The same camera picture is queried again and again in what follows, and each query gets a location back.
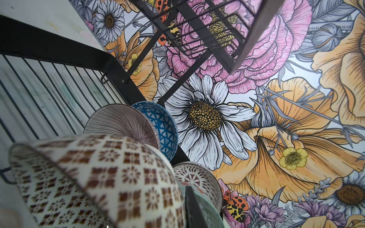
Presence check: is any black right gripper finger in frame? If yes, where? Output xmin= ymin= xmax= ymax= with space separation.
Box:
xmin=185 ymin=186 xmax=208 ymax=228

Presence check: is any green patterned bowl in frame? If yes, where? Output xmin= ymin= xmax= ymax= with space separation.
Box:
xmin=178 ymin=182 xmax=230 ymax=228

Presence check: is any white red diamond bowl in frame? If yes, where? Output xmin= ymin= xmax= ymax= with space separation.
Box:
xmin=173 ymin=161 xmax=223 ymax=213

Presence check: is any blue patterned bowl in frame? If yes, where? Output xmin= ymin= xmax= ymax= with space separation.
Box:
xmin=132 ymin=101 xmax=178 ymax=161

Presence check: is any black white dotted bowl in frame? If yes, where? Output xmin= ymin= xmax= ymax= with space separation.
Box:
xmin=9 ymin=134 xmax=187 ymax=228

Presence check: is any purple striped bowl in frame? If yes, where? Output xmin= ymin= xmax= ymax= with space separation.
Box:
xmin=84 ymin=104 xmax=161 ymax=149

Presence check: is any black wire dish rack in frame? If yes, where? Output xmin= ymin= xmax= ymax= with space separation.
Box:
xmin=0 ymin=0 xmax=286 ymax=184

